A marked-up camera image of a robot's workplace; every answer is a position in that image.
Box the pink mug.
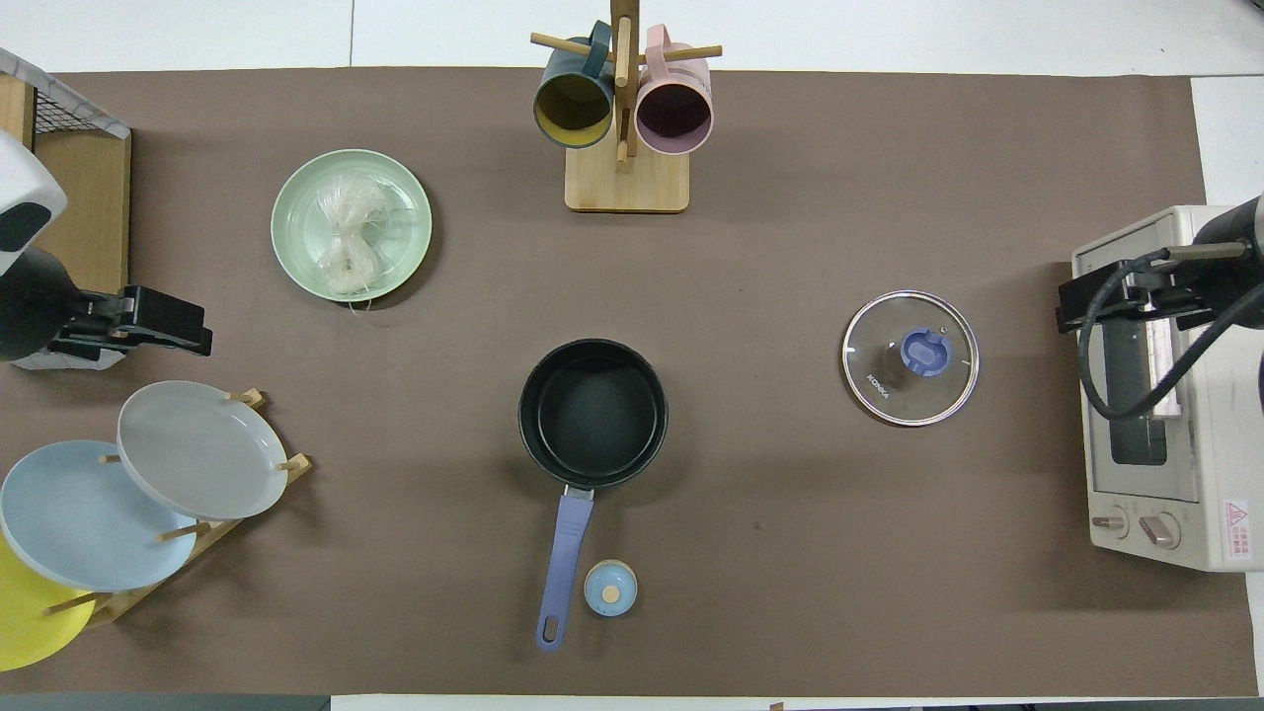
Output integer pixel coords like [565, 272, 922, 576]
[635, 25, 714, 156]

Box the black pot purple handle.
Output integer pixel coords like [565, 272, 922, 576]
[517, 339, 670, 652]

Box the wooden mug tree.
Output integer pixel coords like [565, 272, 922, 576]
[530, 0, 724, 214]

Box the dark teal mug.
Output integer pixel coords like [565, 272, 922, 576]
[533, 22, 617, 150]

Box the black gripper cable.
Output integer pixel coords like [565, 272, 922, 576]
[1077, 246, 1247, 422]

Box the glass lid blue knob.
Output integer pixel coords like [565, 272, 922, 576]
[841, 289, 981, 428]

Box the wooden plate rack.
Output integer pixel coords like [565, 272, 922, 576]
[43, 387, 315, 629]

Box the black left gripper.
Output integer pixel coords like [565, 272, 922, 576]
[49, 285, 214, 357]

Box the light blue plate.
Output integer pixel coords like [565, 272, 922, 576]
[0, 439, 199, 593]

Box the brown table mat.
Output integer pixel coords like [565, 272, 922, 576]
[0, 67, 1261, 698]

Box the light green plate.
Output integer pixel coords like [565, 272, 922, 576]
[271, 148, 434, 303]

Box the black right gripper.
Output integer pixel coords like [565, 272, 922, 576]
[1055, 259, 1216, 336]

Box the beige toaster oven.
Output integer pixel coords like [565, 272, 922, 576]
[1071, 204, 1264, 574]

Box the yellow plate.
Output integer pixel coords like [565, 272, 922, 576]
[0, 533, 98, 673]

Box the wooden crate with wire mesh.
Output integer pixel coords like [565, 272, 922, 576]
[0, 47, 133, 296]

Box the grey plate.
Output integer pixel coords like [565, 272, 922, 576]
[117, 380, 290, 521]

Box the white vermicelli bundle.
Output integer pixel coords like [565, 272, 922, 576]
[314, 173, 416, 313]

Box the small blue round jar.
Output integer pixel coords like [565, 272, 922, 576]
[583, 559, 639, 619]

